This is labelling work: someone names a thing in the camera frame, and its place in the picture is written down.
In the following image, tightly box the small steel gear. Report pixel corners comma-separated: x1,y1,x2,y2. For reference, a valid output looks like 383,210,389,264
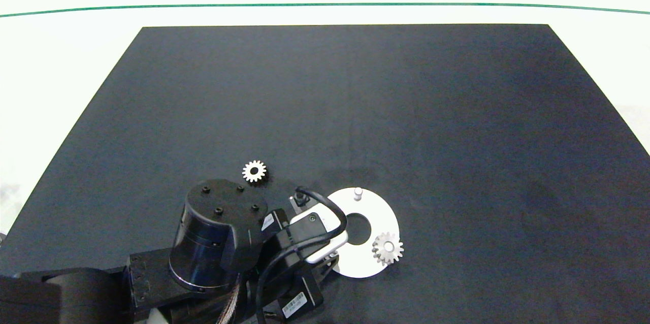
371,232,405,267
241,160,268,184

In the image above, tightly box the round white plate with pins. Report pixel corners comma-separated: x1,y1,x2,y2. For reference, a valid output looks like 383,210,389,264
327,187,401,279

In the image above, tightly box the white barcode tag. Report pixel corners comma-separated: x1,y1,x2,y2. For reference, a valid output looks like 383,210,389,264
281,295,308,319

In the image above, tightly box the dark mat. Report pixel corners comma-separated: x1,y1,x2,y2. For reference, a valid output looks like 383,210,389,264
0,24,650,324

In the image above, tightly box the green tape line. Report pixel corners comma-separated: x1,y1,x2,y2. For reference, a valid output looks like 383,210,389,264
0,3,650,19

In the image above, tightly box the boxy silver wrist camera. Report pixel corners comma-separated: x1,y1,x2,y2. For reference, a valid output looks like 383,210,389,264
288,204,350,265

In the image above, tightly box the braided copper cable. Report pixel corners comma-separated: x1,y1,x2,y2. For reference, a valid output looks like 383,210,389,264
215,283,242,324

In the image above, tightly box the black cable loop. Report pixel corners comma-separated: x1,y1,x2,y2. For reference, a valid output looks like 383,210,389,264
255,186,349,324

